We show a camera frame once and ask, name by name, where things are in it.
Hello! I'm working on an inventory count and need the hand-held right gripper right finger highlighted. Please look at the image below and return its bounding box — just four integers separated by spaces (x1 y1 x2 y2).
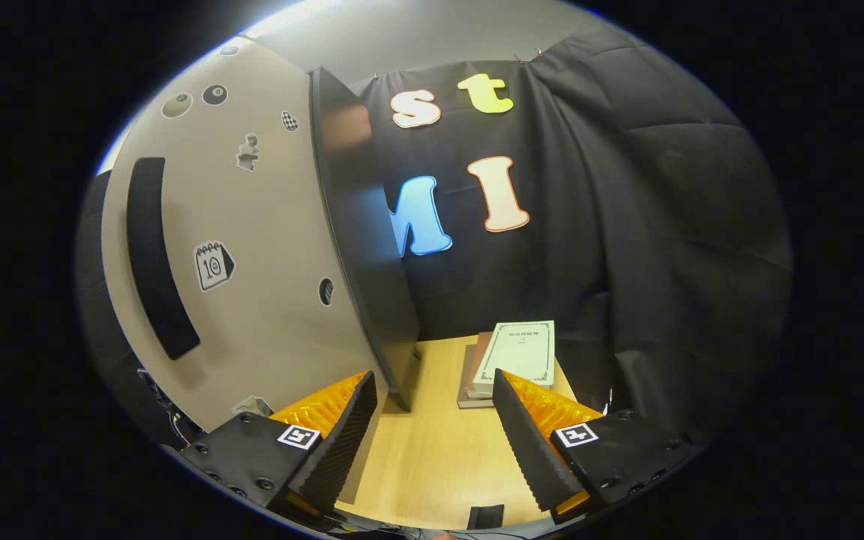
492 367 703 526

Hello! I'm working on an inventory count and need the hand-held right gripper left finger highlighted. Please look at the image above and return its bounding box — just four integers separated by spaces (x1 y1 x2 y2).
177 370 380 526

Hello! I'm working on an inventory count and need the grey cabinet door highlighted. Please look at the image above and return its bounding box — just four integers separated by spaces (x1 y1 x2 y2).
98 36 392 436

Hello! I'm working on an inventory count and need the black door handle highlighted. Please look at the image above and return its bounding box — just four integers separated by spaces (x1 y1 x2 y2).
126 156 202 362

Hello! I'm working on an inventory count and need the grey book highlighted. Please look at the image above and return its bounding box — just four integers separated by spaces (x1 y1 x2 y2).
457 345 496 410

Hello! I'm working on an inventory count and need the pale green book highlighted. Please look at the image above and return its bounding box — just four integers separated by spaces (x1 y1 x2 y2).
472 321 556 395

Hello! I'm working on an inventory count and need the brown book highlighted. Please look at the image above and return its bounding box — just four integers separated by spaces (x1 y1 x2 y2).
466 332 494 399

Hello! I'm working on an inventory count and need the black backdrop cloth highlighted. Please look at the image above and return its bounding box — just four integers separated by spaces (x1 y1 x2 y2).
357 26 793 451

